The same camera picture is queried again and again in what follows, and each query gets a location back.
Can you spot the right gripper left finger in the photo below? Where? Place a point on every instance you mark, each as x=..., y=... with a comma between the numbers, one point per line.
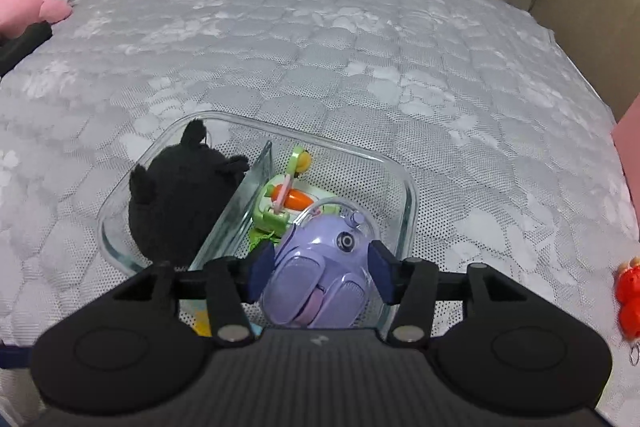
x=231, y=282

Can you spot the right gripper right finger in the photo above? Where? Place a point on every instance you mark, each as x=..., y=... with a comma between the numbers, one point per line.
x=410, y=286

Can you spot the green carrot toy package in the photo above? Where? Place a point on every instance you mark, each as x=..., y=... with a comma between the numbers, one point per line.
x=282, y=198

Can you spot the black plush cat toy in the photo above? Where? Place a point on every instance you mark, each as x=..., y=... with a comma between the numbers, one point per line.
x=176, y=201

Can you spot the yellow plastic container lid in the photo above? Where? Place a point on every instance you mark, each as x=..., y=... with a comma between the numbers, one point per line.
x=201, y=323

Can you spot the clear glass divided container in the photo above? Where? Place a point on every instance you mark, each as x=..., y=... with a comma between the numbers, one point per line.
x=370, y=180

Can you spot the grey quilted bed cover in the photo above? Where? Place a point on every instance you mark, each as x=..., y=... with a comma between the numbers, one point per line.
x=508, y=145

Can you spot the pink paper gift bag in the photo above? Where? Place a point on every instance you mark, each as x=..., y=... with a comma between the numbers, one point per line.
x=626, y=138

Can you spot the beige padded headboard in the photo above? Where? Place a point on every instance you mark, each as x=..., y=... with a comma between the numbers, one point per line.
x=602, y=38

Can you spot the pink plush toy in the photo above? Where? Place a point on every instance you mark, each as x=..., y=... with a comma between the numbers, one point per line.
x=17, y=15

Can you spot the red keychain toy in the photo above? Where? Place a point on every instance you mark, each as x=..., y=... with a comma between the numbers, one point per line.
x=627, y=294

